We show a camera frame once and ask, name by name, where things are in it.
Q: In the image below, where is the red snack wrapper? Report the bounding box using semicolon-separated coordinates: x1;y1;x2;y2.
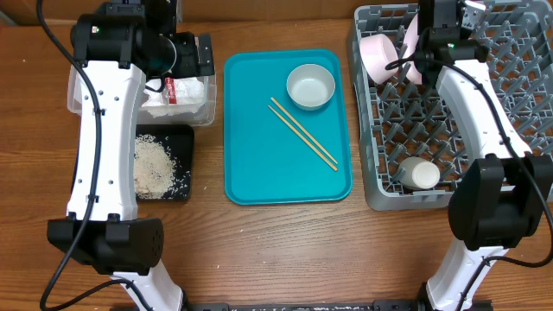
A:
165;78;177;105

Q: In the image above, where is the white napkin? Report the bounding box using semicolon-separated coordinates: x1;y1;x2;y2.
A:
141;78;206;117

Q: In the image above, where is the wooden chopstick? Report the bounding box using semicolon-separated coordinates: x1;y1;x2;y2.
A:
268;105;338;172
270;97;339;167

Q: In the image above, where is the pile of rice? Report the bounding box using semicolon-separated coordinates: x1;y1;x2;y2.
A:
133;134;190;200

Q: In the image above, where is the grey-green bowl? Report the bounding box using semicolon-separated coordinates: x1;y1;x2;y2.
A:
286;64;336;111

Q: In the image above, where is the pink bowl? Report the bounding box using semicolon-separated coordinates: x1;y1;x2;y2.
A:
359;34;398;84

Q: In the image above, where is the white round plate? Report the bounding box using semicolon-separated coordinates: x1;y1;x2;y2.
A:
404;15;423;85

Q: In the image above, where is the white paper cup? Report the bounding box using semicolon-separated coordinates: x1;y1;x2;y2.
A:
399;156;441;190

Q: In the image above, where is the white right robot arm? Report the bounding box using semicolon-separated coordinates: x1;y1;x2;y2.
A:
410;0;552;310

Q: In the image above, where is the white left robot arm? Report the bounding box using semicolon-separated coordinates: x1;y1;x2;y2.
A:
47;0;215;310

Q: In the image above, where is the grey dishwasher rack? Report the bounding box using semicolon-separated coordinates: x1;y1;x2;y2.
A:
347;1;552;211

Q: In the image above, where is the clear plastic bin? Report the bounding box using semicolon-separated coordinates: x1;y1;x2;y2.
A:
67;60;216;132

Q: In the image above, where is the black tray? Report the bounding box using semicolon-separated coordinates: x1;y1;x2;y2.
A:
124;124;194;201

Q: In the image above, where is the teal plastic tray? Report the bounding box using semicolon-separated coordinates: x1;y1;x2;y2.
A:
223;49;353;206

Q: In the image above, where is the black rail at table edge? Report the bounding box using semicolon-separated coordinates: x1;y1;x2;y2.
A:
190;299;421;311

